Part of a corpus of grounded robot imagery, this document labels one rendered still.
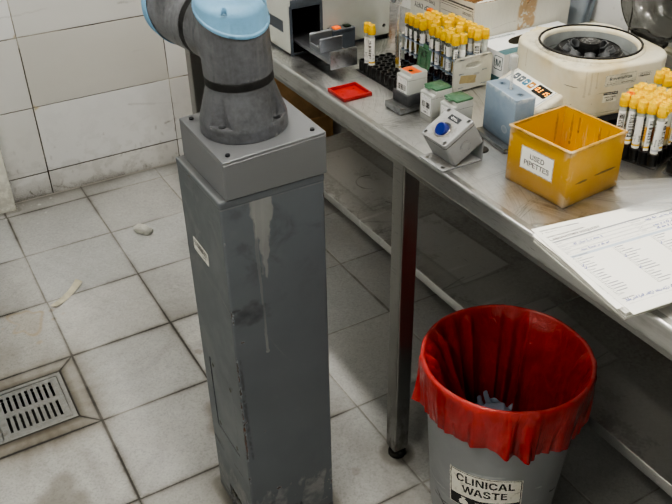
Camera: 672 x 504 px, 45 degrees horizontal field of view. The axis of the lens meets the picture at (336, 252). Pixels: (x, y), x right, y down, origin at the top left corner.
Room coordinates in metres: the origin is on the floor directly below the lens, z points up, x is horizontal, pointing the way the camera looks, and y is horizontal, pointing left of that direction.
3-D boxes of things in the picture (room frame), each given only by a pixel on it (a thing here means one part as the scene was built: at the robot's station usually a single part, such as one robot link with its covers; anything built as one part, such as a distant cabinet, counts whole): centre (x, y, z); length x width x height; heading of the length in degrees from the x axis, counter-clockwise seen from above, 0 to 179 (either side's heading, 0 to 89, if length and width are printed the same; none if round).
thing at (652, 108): (1.27, -0.54, 0.93); 0.02 x 0.02 x 0.11
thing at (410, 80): (1.54, -0.16, 0.92); 0.05 x 0.04 x 0.06; 120
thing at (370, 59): (1.69, -0.14, 0.93); 0.17 x 0.09 x 0.11; 30
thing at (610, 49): (1.56, -0.51, 0.97); 0.15 x 0.15 x 0.07
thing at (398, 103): (1.54, -0.16, 0.89); 0.09 x 0.05 x 0.04; 120
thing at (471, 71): (1.71, -0.24, 0.91); 0.20 x 0.10 x 0.07; 29
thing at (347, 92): (1.61, -0.04, 0.88); 0.07 x 0.07 x 0.01; 29
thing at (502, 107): (1.38, -0.32, 0.92); 0.10 x 0.07 x 0.10; 21
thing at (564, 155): (1.21, -0.38, 0.93); 0.13 x 0.13 x 0.10; 34
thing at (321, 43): (1.80, 0.02, 0.92); 0.21 x 0.07 x 0.05; 29
